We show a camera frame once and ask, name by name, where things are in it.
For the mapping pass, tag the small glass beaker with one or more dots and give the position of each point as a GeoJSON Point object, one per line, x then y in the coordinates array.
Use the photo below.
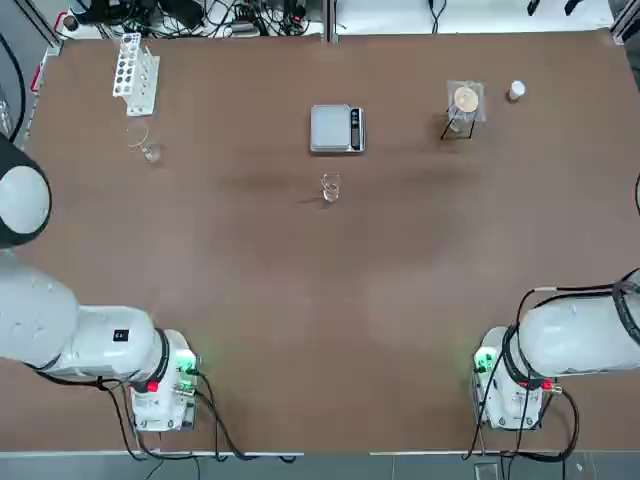
{"type": "Point", "coordinates": [331, 192]}

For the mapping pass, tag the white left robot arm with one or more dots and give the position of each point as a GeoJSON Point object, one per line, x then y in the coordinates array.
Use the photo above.
{"type": "Point", "coordinates": [100, 345]}

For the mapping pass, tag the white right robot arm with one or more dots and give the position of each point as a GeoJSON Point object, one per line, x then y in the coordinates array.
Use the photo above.
{"type": "Point", "coordinates": [565, 335]}

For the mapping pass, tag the silver digital balance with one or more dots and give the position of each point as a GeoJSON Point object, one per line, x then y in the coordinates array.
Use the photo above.
{"type": "Point", "coordinates": [330, 125]}

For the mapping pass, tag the black tripod stand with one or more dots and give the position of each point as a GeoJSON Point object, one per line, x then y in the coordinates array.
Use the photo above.
{"type": "Point", "coordinates": [455, 138]}

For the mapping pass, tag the glass alcohol lamp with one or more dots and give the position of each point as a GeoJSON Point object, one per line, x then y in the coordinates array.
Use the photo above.
{"type": "Point", "coordinates": [456, 125]}

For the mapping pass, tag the small white jar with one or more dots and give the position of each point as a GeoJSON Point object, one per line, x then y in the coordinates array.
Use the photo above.
{"type": "Point", "coordinates": [516, 91]}

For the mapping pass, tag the white test tube rack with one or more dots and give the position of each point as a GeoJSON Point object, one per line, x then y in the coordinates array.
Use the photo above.
{"type": "Point", "coordinates": [125, 70]}

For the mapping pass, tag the aluminium frame post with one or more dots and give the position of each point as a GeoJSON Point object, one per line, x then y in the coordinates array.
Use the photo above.
{"type": "Point", "coordinates": [330, 25]}
{"type": "Point", "coordinates": [50, 32]}
{"type": "Point", "coordinates": [622, 27]}

